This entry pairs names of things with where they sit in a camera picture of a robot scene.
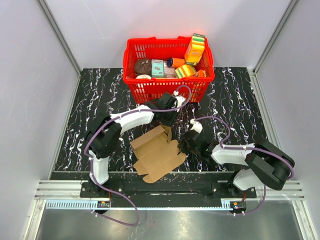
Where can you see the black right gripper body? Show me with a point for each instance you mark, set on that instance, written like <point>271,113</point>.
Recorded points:
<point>185,149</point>

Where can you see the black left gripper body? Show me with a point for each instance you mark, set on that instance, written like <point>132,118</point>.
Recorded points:
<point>169,118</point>

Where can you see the brown cardboard box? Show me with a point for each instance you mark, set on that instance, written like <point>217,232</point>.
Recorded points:
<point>157,154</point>

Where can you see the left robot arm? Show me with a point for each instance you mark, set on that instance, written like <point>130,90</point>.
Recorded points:
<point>104,133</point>

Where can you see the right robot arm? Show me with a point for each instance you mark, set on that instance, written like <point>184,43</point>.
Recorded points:
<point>266,164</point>

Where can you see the pink small box in basket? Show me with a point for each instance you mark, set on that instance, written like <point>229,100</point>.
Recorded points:
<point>168,72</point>

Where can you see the yellow green striped box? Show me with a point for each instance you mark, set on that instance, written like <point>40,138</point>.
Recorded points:
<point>185,71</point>

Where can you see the teal snack box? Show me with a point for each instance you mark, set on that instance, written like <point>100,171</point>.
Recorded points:
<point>157,68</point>

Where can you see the red plastic shopping basket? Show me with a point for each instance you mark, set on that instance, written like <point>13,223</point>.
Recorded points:
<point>144,89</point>

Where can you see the white round lid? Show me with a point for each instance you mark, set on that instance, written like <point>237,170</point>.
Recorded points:
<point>144,76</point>

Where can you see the orange tube with blue cap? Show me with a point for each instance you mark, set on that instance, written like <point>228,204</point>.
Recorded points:
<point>173,62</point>

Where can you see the brown round cookie pack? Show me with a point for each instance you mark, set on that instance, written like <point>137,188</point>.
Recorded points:
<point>143,66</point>

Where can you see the small orange packet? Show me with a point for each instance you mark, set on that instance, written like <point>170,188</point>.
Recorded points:
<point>200,74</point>

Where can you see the tall orange yellow carton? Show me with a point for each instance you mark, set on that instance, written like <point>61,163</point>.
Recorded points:
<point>195,49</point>

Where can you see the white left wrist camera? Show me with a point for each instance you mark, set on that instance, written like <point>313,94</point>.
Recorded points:
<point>179,100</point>

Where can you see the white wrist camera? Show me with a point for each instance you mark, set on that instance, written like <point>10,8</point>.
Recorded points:
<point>196,126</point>
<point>179,100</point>

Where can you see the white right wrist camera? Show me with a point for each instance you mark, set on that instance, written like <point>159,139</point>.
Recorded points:
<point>196,126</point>

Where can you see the aluminium frame rail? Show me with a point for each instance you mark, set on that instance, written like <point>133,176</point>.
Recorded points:
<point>44,7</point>

